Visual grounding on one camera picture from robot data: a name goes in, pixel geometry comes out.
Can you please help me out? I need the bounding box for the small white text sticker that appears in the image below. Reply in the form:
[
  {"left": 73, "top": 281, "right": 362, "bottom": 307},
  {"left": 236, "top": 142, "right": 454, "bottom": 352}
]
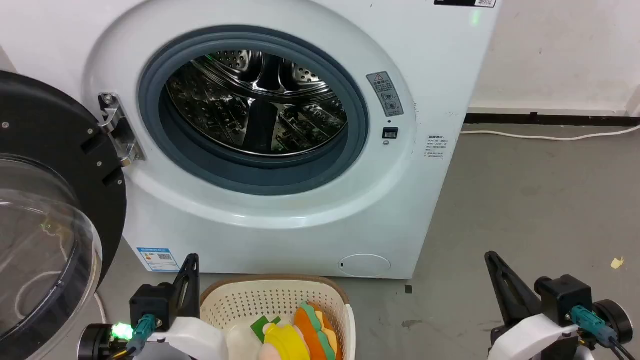
[{"left": 424, "top": 134, "right": 449, "bottom": 160}]

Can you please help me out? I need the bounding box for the teal right camera cable plug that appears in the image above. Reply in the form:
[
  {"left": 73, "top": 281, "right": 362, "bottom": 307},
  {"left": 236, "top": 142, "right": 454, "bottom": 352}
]
[{"left": 570, "top": 305, "right": 621, "bottom": 347}]

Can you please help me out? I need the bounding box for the chrome door hinge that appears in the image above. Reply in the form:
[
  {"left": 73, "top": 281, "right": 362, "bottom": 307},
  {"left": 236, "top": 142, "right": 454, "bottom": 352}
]
[{"left": 98, "top": 92, "right": 146, "bottom": 168}]

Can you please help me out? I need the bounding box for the stainless steel washer drum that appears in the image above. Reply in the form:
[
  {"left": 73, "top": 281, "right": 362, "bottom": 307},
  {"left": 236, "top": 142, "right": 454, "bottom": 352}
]
[{"left": 165, "top": 49, "right": 349, "bottom": 156}]

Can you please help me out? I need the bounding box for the teal left camera cable plug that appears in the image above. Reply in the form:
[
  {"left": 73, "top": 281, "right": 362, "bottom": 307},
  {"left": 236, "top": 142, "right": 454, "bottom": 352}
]
[{"left": 125, "top": 313, "right": 157, "bottom": 357}]

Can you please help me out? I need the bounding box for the black control panel label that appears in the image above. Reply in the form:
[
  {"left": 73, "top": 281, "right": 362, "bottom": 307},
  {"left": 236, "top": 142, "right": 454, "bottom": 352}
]
[{"left": 434, "top": 0, "right": 498, "bottom": 8}]

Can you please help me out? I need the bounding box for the white floor cable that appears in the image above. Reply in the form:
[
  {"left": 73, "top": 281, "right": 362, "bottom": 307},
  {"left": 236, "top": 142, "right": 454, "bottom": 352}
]
[{"left": 460, "top": 125, "right": 640, "bottom": 142}]

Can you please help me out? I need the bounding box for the grey warning sticker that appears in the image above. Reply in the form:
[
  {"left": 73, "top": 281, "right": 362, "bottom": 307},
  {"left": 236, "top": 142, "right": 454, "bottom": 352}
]
[{"left": 366, "top": 71, "right": 405, "bottom": 118}]

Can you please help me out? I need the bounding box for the black round washer door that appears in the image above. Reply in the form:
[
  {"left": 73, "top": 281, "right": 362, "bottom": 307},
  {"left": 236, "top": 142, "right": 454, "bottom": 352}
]
[{"left": 0, "top": 70, "right": 128, "bottom": 360}]

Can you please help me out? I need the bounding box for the teal camera cable plug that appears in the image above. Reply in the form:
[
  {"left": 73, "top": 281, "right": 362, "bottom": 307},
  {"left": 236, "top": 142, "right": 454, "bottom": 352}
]
[
  {"left": 570, "top": 305, "right": 621, "bottom": 347},
  {"left": 125, "top": 313, "right": 157, "bottom": 357}
]

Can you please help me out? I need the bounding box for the yellow plush toy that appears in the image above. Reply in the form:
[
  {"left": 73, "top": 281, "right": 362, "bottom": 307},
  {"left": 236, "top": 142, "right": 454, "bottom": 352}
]
[{"left": 262, "top": 322, "right": 311, "bottom": 360}]

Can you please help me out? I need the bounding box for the orange green burger plush toy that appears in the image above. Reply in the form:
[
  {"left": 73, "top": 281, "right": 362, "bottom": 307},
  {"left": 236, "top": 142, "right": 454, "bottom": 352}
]
[{"left": 293, "top": 301, "right": 343, "bottom": 360}]

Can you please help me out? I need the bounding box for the thin white cable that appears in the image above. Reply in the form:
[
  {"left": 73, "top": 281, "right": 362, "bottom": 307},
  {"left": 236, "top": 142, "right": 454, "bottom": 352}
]
[{"left": 93, "top": 291, "right": 108, "bottom": 325}]

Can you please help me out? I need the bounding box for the black baseboard strip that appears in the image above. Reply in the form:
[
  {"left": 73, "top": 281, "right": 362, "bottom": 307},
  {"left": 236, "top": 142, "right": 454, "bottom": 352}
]
[{"left": 464, "top": 113, "right": 640, "bottom": 127}]

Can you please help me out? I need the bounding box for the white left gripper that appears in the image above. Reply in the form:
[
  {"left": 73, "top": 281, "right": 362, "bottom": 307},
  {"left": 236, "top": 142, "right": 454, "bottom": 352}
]
[{"left": 145, "top": 253, "right": 229, "bottom": 360}]

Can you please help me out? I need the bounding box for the blue energy label sticker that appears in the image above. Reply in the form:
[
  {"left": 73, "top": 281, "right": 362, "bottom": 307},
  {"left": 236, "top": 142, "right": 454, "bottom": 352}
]
[{"left": 136, "top": 246, "right": 181, "bottom": 272}]

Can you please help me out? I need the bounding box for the round white filter cover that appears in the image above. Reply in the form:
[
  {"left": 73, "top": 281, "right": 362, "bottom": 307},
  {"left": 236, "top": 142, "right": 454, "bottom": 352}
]
[{"left": 338, "top": 253, "right": 392, "bottom": 278}]

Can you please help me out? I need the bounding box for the grey rubber door gasket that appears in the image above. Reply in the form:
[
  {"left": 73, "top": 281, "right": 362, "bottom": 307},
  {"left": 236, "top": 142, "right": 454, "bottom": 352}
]
[{"left": 137, "top": 25, "right": 370, "bottom": 196}]

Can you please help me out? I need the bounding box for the beige perforated laundry basket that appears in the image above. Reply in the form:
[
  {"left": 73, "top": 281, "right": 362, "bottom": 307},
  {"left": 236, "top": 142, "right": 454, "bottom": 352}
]
[{"left": 199, "top": 274, "right": 357, "bottom": 360}]

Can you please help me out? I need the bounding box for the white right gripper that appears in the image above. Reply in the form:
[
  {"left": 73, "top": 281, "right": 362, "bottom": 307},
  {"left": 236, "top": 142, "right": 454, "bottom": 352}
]
[{"left": 483, "top": 251, "right": 591, "bottom": 360}]

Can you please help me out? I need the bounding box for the white front-load washing machine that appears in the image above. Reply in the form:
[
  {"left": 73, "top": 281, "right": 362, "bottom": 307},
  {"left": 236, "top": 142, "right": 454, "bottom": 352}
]
[{"left": 0, "top": 0, "right": 502, "bottom": 280}]

